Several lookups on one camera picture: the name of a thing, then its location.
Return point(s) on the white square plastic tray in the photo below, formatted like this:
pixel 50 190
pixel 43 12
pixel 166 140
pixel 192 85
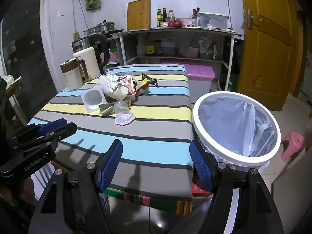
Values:
pixel 93 98

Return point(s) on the red packet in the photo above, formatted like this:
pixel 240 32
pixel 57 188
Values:
pixel 174 24

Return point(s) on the yellow label oil bottle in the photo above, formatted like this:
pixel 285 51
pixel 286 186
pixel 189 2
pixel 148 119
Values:
pixel 150 47

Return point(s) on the kitchen knives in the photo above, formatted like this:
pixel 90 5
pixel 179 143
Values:
pixel 195 13

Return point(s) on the multicolour striped cloth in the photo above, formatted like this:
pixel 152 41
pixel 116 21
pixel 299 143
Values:
pixel 158 199

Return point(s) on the clear bottle yellow cap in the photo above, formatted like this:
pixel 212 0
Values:
pixel 171 15

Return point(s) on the clear plastic bin liner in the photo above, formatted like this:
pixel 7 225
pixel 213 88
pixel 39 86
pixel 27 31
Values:
pixel 229 124

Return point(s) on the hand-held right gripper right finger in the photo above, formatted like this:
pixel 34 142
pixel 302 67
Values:
pixel 201 167

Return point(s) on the dark sauce bottle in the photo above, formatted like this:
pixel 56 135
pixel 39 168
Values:
pixel 165 14

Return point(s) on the crumpled plastic bags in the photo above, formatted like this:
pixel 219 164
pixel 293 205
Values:
pixel 207 45

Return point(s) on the brown snack wrapper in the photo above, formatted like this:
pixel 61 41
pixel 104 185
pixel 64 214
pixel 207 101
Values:
pixel 150 80

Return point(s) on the white shelf unit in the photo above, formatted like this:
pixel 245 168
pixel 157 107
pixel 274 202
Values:
pixel 175 30

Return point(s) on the dark glass door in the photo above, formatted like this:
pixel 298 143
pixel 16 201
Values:
pixel 24 41

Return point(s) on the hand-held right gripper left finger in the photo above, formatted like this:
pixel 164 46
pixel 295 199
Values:
pixel 111 167

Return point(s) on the purple plastic jug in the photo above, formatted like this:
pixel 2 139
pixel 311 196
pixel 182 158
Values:
pixel 168 46

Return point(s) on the red strawberry milk carton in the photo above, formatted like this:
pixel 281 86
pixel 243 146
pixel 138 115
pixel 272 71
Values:
pixel 129 85

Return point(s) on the steel steamer pot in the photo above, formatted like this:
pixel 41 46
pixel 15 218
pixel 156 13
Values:
pixel 105 26

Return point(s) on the red cardboard box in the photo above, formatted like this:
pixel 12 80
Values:
pixel 199 190

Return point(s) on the green glass bottle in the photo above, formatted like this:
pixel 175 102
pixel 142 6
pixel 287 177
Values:
pixel 159 18

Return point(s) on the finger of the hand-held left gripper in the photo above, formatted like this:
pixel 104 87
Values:
pixel 53 124
pixel 65 129

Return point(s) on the yellow wooden door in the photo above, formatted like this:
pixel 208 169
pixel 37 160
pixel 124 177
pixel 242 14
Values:
pixel 265 53

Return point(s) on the green drink bottle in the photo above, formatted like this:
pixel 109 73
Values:
pixel 230 87

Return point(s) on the pink basket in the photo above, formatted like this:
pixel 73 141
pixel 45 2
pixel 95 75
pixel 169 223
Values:
pixel 189 22

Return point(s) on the pink plastic bucket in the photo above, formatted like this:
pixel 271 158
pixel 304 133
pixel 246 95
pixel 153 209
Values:
pixel 193 52

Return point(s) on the clear lidded storage container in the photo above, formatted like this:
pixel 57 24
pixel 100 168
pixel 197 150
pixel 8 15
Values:
pixel 214 20

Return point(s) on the white round trash bin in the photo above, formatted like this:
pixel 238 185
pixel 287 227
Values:
pixel 273 148

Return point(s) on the pink plastic stool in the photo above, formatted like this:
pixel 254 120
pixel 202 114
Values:
pixel 293 143

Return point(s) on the red snack wrapper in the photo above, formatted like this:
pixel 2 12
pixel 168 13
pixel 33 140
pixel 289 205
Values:
pixel 142 89

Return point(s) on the stainless electric kettle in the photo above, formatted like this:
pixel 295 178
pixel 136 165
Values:
pixel 84 42

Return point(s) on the wooden cutting board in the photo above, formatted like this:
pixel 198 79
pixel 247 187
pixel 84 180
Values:
pixel 138 14

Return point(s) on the clear plastic cup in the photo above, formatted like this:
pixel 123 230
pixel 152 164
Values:
pixel 124 117

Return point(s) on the cream rectangular box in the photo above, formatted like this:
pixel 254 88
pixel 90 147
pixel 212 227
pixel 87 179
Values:
pixel 89 61

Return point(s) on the pink lid storage box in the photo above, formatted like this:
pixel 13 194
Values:
pixel 197 73

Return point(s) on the striped tablecloth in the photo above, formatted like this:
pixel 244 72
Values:
pixel 151 131

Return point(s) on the white crumpled plastic bag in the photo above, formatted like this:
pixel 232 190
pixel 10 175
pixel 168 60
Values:
pixel 109 82

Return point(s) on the white plastic bottle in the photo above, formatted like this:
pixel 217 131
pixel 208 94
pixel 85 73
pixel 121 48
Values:
pixel 140 46

